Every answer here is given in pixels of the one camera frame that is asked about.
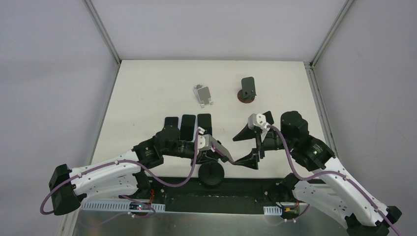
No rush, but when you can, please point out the black pole phone stand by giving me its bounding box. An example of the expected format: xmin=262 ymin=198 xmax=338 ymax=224
xmin=198 ymin=162 xmax=225 ymax=188

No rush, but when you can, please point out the black wedge phone stand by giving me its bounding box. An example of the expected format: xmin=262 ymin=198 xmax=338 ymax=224
xmin=260 ymin=111 xmax=274 ymax=126

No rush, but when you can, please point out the phone with blue case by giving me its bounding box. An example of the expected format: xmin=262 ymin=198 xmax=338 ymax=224
xmin=180 ymin=114 xmax=196 ymax=142

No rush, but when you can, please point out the phone with beige case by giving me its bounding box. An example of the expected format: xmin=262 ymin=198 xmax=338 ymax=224
xmin=197 ymin=114 xmax=212 ymax=135

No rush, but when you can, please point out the phone with lavender case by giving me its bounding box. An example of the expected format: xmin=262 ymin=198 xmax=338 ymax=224
xmin=164 ymin=117 xmax=179 ymax=128

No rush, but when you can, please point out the phone with purple case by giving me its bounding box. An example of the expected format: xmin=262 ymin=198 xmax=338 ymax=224
xmin=211 ymin=137 xmax=235 ymax=164

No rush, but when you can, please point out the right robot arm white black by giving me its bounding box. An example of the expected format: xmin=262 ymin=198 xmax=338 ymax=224
xmin=233 ymin=111 xmax=402 ymax=236

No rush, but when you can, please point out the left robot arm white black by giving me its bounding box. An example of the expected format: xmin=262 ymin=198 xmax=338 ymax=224
xmin=40 ymin=125 xmax=231 ymax=215

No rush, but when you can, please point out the brown round phone stand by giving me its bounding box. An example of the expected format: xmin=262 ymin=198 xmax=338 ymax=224
xmin=237 ymin=77 xmax=256 ymax=103

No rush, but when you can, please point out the white grey phone stand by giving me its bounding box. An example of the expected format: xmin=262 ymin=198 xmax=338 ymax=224
xmin=193 ymin=84 xmax=213 ymax=108

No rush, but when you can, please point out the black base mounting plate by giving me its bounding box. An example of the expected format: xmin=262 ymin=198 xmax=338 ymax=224
xmin=130 ymin=177 xmax=296 ymax=214

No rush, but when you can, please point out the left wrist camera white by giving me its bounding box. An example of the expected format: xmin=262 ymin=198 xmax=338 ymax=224
xmin=195 ymin=126 xmax=213 ymax=151

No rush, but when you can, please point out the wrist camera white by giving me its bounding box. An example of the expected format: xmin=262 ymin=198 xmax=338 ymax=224
xmin=247 ymin=114 xmax=269 ymax=132
xmin=195 ymin=126 xmax=213 ymax=151

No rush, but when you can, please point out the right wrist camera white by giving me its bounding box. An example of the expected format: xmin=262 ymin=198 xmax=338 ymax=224
xmin=247 ymin=114 xmax=269 ymax=132

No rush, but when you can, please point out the right white cable duct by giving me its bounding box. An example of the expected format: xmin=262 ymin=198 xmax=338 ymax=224
xmin=263 ymin=206 xmax=283 ymax=216

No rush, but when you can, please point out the white cable duct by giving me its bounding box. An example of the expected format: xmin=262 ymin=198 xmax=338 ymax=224
xmin=81 ymin=200 xmax=153 ymax=212
xmin=263 ymin=206 xmax=283 ymax=216

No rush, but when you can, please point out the left white cable duct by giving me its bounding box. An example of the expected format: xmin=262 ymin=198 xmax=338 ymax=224
xmin=81 ymin=200 xmax=153 ymax=212

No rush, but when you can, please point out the right aluminium frame post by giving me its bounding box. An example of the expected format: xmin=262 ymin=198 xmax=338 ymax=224
xmin=309 ymin=0 xmax=356 ymax=69

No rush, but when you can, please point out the aluminium frame post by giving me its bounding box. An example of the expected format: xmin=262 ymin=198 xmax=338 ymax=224
xmin=309 ymin=0 xmax=356 ymax=69
xmin=83 ymin=0 xmax=122 ymax=67

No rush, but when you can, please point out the left aluminium frame post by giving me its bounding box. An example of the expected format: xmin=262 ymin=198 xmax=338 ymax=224
xmin=83 ymin=0 xmax=122 ymax=67

